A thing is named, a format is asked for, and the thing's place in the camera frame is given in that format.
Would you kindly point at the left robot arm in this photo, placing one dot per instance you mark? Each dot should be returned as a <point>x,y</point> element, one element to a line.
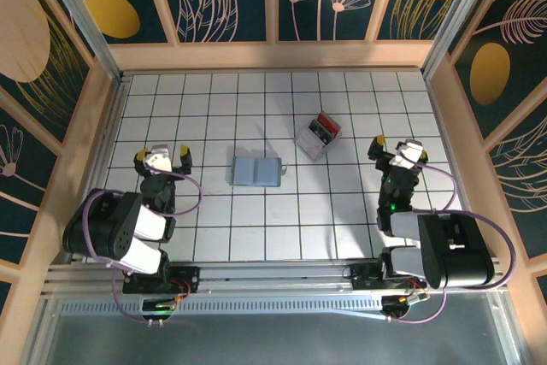
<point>149,226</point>

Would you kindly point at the clear acrylic card box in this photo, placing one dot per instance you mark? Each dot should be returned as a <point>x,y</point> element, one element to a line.
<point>309,147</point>

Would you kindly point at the green card holder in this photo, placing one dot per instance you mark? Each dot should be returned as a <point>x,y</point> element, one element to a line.
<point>256,172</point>

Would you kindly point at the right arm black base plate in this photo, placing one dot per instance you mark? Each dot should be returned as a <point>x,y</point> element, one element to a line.
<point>363,279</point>

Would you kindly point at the grey metal shelf plate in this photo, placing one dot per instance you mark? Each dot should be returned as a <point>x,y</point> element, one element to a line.
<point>273,339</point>

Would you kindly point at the aluminium mounting rail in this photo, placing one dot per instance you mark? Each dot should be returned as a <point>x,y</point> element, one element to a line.
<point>273,273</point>

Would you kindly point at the aluminium frame post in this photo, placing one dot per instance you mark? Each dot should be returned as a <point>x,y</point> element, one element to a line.
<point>459,19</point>
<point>80,19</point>

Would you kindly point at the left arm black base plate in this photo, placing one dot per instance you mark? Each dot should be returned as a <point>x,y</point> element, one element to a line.
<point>190,279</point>

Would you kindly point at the small controller board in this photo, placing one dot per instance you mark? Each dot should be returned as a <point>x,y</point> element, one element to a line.
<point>399,303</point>
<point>158,307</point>

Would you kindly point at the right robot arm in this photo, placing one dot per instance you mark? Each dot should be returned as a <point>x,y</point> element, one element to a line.
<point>401,224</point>

